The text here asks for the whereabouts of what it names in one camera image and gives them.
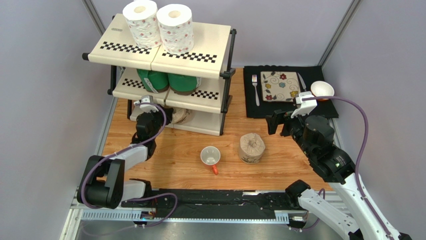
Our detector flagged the green roll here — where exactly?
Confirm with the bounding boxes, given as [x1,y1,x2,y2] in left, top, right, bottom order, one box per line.
[167,73,202,96]
[136,69,170,93]

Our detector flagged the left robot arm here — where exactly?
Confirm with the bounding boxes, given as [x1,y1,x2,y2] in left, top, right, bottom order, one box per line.
[76,104,173,209]

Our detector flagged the orange white mug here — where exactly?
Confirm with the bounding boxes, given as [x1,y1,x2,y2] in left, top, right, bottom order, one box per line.
[200,146,221,176]

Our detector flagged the plain white paper towel roll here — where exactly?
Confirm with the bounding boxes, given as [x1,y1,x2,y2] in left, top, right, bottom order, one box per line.
[122,0,162,49]

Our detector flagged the floral square plate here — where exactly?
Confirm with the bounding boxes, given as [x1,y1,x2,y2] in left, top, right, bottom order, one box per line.
[260,71,301,103]

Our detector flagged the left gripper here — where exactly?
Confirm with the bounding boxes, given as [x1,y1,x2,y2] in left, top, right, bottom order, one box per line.
[144,104,173,141]

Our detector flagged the black handled knife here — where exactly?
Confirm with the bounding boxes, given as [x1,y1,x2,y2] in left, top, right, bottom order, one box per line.
[297,72,307,92]

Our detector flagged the green roll front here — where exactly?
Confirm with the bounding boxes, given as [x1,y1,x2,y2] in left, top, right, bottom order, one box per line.
[167,73,202,96]

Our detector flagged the silver fork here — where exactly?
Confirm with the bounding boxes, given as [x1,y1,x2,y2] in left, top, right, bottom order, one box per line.
[251,74,260,107]

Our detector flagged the orange white bowl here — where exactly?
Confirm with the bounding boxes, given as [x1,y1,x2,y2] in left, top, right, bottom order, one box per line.
[310,81,335,102]

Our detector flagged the black placemat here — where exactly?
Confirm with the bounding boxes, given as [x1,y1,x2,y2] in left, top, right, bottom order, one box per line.
[243,65,325,119]

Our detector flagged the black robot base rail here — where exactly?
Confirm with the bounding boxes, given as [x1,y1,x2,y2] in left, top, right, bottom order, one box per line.
[121,188,306,220]

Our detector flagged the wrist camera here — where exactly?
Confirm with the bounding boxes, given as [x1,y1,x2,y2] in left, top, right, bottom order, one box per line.
[133,95,157,113]
[290,91,318,118]

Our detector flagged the brown roll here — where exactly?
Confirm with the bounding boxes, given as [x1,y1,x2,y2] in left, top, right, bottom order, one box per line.
[171,107,194,124]
[238,133,266,165]

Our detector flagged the cream three-tier shelf rack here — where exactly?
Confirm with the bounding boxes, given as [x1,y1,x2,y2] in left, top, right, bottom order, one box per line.
[82,13,236,136]

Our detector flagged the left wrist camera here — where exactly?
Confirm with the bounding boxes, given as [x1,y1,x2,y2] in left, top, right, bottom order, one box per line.
[133,95,157,113]

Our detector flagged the floral white paper towel roll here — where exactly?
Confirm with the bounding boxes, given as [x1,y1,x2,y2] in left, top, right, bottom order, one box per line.
[156,4,195,54]

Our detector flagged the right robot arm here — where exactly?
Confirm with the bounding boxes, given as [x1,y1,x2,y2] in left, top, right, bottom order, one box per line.
[265,110,411,240]

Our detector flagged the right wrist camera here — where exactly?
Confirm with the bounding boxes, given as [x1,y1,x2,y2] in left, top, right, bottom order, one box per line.
[290,91,318,118]

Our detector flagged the brown roll front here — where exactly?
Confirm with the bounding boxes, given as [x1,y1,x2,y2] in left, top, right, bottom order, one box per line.
[171,107,194,124]

